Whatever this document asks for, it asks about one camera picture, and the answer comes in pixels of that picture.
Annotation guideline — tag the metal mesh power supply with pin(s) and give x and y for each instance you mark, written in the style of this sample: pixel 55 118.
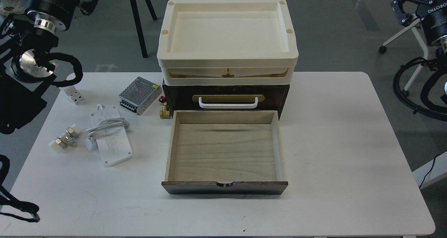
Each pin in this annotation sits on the metal mesh power supply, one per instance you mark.
pixel 139 95

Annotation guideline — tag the white red circuit breaker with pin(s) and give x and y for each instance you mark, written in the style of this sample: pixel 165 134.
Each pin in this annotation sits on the white red circuit breaker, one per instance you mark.
pixel 73 94

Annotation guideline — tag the metal fittings white caps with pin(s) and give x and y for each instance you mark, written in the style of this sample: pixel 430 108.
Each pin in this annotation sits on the metal fittings white caps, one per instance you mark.
pixel 68 138

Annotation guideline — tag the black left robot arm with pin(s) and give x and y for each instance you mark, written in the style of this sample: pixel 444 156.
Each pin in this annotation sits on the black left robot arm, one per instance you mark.
pixel 28 67

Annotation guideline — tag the white office chair base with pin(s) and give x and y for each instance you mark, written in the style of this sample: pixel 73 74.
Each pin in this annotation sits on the white office chair base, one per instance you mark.
pixel 413 41

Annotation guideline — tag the brass valve red handle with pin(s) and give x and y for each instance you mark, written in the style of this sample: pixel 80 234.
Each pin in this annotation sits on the brass valve red handle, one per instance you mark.
pixel 165 111

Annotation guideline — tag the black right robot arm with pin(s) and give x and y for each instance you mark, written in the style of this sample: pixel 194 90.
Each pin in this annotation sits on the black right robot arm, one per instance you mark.
pixel 432 14

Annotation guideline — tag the open wooden drawer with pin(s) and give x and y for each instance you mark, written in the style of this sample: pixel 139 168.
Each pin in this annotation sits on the open wooden drawer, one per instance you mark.
pixel 225 152

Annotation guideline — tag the cream plastic stacked tray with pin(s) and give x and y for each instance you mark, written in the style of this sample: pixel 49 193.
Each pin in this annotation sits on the cream plastic stacked tray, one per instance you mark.
pixel 227 42

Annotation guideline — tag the dark wooden cabinet body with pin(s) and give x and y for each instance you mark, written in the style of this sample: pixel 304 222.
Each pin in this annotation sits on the dark wooden cabinet body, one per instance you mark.
pixel 266 97

